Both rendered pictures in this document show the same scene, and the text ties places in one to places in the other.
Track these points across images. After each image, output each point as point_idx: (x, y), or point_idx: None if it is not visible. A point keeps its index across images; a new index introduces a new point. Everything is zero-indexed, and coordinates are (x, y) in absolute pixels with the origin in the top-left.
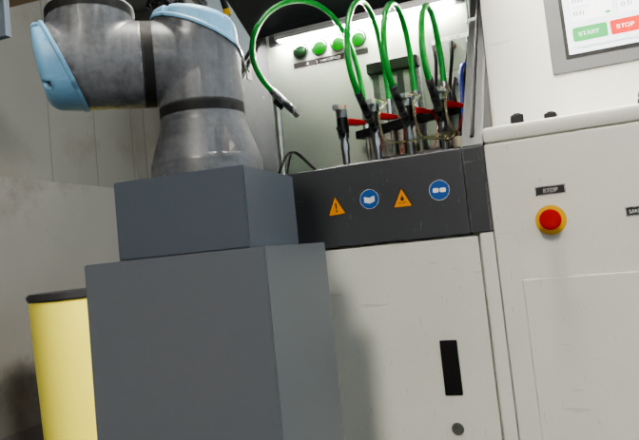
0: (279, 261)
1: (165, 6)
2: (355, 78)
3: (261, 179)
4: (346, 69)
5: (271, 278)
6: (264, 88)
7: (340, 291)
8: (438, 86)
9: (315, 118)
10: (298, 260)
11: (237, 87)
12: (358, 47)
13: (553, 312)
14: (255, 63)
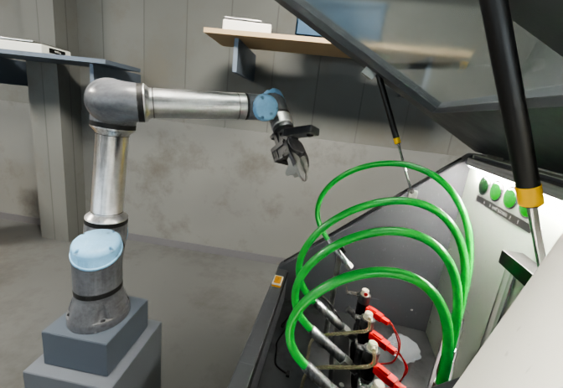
0: (37, 380)
1: (85, 233)
2: (302, 291)
3: (60, 339)
4: (505, 235)
5: (27, 384)
6: (444, 206)
7: None
8: (358, 385)
9: None
10: (62, 386)
11: (78, 289)
12: (523, 217)
13: None
14: (315, 216)
